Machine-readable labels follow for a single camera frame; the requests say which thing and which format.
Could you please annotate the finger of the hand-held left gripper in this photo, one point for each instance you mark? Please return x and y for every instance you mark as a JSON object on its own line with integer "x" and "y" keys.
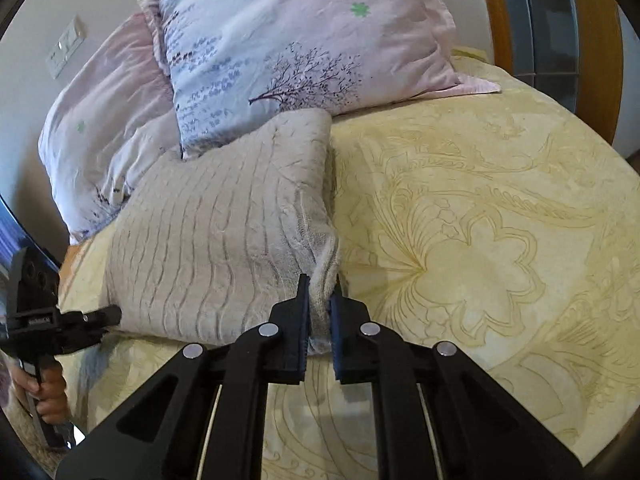
{"x": 95, "y": 321}

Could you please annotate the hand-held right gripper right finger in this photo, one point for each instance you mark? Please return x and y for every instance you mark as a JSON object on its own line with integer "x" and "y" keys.
{"x": 337, "y": 340}

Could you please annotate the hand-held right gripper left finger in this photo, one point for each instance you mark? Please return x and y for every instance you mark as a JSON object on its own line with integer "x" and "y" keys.
{"x": 300, "y": 350}

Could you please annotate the person's left hand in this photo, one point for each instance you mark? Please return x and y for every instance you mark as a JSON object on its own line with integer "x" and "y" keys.
{"x": 50, "y": 391}

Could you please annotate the dark-framed screen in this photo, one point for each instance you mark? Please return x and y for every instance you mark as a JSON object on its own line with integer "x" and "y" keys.
{"x": 10, "y": 240}

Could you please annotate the yellow patterned bed sheet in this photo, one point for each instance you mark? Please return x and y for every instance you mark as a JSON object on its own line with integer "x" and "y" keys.
{"x": 475, "y": 260}

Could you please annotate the pink floral pillow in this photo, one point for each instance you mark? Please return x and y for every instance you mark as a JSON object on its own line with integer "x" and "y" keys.
{"x": 100, "y": 125}

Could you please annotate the pink pillow with tree print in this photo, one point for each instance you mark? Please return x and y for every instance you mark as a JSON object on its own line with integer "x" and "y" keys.
{"x": 300, "y": 25}

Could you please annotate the white wall switch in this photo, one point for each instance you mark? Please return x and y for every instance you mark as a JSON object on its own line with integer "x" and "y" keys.
{"x": 65, "y": 47}

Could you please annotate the wooden frame with glass panel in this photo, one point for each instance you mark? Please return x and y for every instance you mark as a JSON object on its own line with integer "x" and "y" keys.
{"x": 597, "y": 60}

